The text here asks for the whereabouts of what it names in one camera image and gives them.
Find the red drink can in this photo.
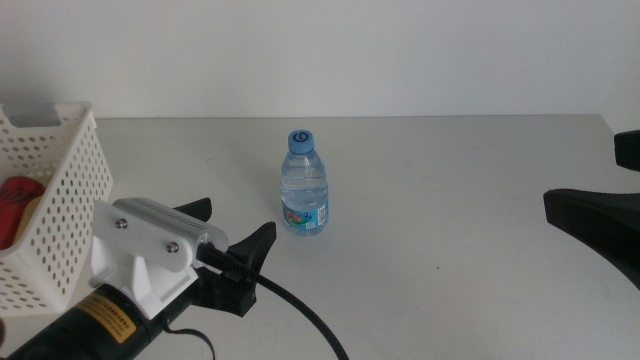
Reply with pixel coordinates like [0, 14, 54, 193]
[0, 175, 46, 251]

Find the clear water bottle blue cap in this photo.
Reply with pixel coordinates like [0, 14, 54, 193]
[279, 128, 330, 237]

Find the thin black left wrist wire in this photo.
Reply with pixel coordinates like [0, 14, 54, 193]
[162, 322, 217, 360]

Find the yellow tea bottle green label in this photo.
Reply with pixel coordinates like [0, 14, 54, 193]
[13, 196, 44, 245]

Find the white perforated plastic basket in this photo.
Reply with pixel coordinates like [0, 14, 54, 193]
[0, 101, 114, 317]

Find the silver left wrist camera white mount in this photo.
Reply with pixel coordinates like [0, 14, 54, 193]
[89, 197, 230, 321]

